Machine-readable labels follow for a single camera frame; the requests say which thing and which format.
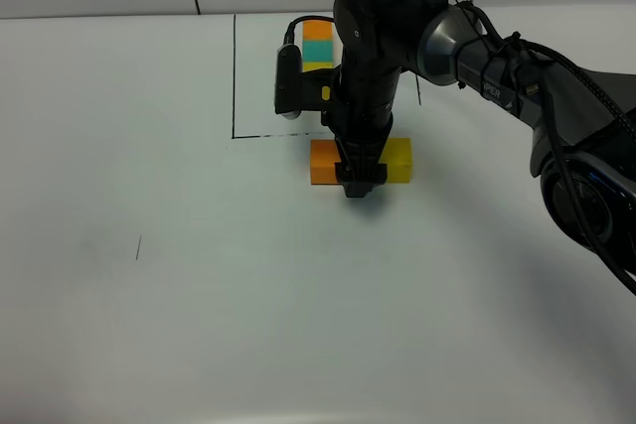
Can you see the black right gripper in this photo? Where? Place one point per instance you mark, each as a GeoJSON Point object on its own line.
{"type": "Point", "coordinates": [361, 118]}

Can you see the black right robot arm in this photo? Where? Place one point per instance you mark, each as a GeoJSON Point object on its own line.
{"type": "Point", "coordinates": [583, 121]}

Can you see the yellow template cube block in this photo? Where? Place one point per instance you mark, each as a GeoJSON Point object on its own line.
{"type": "Point", "coordinates": [315, 66]}

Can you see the teal template cube block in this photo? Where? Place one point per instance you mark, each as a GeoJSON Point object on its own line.
{"type": "Point", "coordinates": [318, 51]}

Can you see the orange template cube block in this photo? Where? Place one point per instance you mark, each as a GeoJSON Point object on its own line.
{"type": "Point", "coordinates": [317, 30]}

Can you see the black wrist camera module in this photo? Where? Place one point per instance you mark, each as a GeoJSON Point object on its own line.
{"type": "Point", "coordinates": [297, 90]}

